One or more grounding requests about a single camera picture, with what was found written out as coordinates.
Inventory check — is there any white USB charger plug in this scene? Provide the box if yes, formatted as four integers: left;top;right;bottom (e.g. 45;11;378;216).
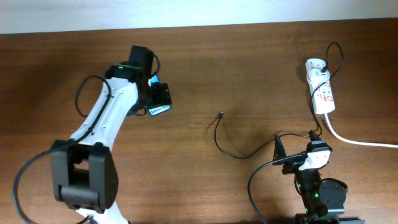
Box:
307;68;330;85

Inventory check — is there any white power strip cord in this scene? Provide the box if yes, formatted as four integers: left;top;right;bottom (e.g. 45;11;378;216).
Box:
322;113;398;149

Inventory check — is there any black USB charging cable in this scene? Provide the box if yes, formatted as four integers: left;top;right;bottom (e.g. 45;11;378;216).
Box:
213;42;345;159

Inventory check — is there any blue smartphone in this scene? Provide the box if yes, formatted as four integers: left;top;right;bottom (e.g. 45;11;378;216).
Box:
148;75;171;116

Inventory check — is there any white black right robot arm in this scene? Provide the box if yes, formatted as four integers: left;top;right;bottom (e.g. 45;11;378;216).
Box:
272;131;366;224

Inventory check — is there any white power strip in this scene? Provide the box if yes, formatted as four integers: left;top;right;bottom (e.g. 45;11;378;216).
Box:
305;58;335;114

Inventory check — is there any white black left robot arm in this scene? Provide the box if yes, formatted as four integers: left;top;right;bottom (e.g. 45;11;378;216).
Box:
50;45;172;223

